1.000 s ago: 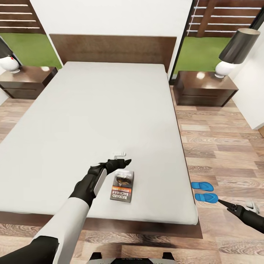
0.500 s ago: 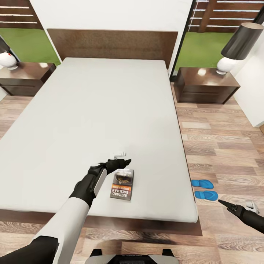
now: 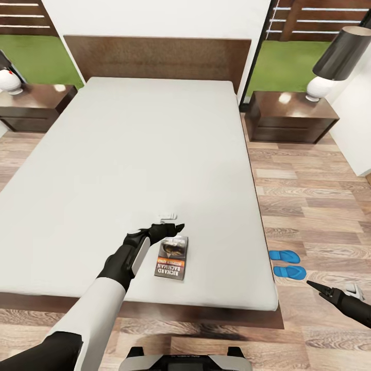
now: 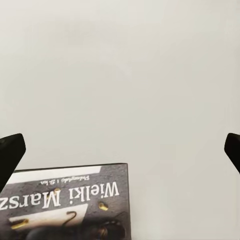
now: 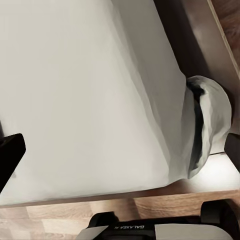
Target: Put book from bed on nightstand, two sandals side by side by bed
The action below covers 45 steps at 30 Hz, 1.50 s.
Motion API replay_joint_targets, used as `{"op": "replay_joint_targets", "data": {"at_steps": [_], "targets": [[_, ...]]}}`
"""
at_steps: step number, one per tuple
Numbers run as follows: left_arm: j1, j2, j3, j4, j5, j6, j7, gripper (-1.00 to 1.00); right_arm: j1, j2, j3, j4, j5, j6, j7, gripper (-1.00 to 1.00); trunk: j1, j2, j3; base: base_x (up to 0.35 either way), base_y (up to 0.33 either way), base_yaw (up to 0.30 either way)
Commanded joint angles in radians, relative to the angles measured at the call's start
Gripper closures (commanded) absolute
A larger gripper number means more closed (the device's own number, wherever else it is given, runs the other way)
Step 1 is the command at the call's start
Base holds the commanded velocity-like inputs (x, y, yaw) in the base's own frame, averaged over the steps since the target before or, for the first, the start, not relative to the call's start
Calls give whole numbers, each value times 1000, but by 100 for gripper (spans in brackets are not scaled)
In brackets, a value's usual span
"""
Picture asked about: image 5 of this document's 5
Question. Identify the bed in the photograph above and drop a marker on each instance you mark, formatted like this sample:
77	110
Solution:
116	99

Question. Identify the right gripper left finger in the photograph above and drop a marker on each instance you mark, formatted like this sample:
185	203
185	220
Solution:
12	150

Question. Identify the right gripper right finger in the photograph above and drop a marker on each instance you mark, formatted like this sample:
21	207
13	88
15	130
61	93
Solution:
232	149

